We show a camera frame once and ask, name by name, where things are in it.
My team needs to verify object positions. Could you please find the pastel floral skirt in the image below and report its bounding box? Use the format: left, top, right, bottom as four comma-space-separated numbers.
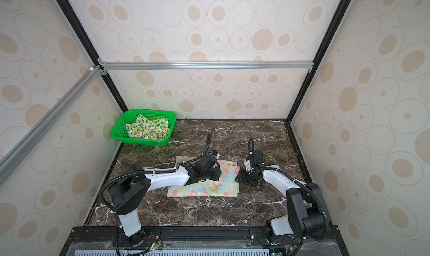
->
167, 160, 240, 198

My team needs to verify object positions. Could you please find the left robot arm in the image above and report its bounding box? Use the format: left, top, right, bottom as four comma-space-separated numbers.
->
98, 150, 221, 237

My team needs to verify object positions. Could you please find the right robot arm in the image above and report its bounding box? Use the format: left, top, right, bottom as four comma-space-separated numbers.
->
235, 150, 332, 241

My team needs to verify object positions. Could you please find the lemon print folded skirt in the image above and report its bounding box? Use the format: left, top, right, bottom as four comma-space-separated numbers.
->
125, 115, 170, 140

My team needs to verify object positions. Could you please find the green plastic basket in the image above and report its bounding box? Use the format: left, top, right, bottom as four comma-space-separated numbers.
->
110, 109, 177, 146

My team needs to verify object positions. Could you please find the horizontal aluminium back rail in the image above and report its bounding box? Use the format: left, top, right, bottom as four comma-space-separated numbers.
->
101, 61, 314, 70

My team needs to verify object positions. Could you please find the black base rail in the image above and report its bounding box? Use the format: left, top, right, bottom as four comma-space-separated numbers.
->
60, 220, 349, 256

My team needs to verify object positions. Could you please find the black right corner post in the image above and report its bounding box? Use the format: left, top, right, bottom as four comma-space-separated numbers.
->
286, 0, 352, 125

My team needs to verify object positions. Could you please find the black corner post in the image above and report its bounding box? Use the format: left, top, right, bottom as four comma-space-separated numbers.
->
55, 0, 129, 113
286, 0, 352, 125

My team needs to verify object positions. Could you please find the diagonal aluminium left rail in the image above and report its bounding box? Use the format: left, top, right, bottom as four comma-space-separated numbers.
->
1, 65, 101, 183

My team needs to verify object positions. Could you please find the black left corner post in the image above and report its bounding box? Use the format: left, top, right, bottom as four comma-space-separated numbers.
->
55, 0, 129, 113

